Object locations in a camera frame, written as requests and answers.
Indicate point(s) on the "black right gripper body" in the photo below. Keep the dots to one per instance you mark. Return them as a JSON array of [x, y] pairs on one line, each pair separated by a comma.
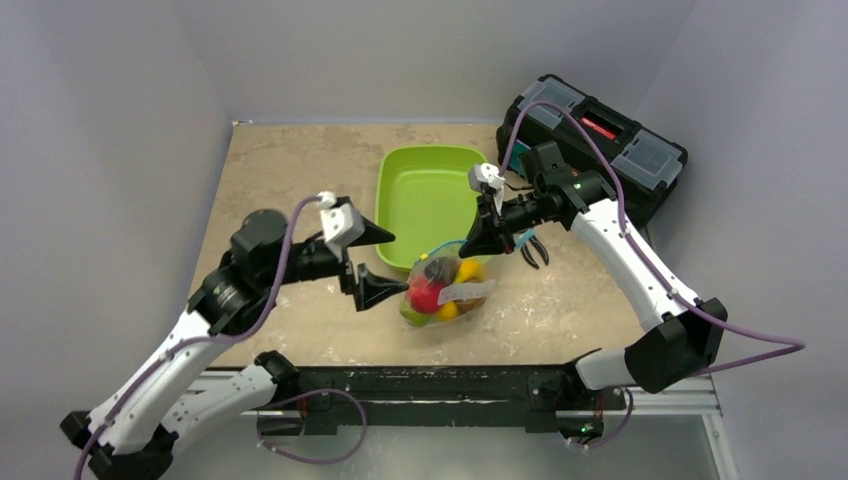
[[493, 221]]

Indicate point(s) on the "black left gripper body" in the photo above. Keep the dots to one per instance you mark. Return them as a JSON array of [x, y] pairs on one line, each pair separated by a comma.
[[313, 260]]

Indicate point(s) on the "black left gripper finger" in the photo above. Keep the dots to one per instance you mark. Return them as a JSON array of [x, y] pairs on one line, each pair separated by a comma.
[[360, 231], [372, 289]]

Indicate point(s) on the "yellow fake lemon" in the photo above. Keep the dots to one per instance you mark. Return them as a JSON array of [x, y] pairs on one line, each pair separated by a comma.
[[470, 271]]

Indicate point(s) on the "red fake apple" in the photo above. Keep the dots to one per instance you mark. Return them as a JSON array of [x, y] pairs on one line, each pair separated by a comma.
[[423, 294]]

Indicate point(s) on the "clear zip top bag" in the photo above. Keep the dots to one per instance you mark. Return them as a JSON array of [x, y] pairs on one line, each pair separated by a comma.
[[458, 300]]

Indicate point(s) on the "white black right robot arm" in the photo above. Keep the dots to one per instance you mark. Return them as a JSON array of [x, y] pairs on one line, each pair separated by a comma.
[[682, 331]]

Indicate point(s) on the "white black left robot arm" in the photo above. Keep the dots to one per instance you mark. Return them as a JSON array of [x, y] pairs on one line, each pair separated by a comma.
[[137, 432]]

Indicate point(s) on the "green fake pear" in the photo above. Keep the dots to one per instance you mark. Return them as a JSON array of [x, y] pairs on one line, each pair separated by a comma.
[[413, 317]]

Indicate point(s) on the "black grey pliers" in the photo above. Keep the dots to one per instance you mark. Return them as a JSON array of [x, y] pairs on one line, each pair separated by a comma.
[[532, 250]]

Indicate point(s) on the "green plastic tray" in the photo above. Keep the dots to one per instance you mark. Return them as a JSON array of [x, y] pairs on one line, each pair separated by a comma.
[[423, 197]]

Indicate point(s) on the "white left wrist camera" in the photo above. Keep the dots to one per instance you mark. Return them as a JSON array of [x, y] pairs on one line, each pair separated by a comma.
[[341, 223]]

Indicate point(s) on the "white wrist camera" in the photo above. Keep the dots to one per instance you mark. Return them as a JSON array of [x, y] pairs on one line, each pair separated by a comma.
[[485, 175], [341, 223]]

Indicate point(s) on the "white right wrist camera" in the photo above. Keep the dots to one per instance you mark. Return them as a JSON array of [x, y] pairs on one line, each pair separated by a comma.
[[485, 175]]

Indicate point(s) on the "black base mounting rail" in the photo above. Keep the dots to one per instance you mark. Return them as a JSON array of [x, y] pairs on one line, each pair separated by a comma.
[[547, 398]]

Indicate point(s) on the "aluminium frame rail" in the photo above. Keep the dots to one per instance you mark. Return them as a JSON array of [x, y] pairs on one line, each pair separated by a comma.
[[692, 398]]

